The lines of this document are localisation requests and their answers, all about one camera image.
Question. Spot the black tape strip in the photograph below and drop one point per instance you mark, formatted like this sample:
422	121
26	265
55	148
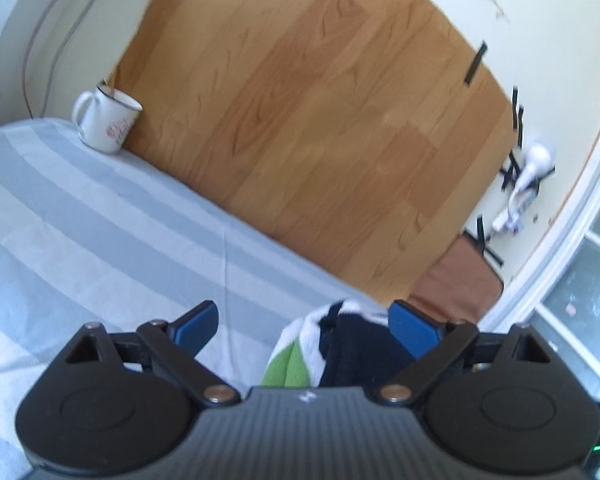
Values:
510	172
476	62
487	245
519	120

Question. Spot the grey striped bed sheet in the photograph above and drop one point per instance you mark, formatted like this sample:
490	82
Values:
105	235

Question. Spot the white window frame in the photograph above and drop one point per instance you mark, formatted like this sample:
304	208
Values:
575	240

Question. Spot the navy sweater with white stripes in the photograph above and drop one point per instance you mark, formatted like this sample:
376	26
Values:
350	345

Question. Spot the white enamel mug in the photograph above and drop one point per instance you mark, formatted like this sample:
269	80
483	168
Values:
107	122

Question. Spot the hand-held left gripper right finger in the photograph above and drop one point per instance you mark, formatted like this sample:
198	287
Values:
412	330

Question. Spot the white power strip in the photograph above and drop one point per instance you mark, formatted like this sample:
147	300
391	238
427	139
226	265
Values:
510	215

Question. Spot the wooden board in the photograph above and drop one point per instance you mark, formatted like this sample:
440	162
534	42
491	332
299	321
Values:
305	110

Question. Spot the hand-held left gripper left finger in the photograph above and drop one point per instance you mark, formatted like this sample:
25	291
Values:
197	327

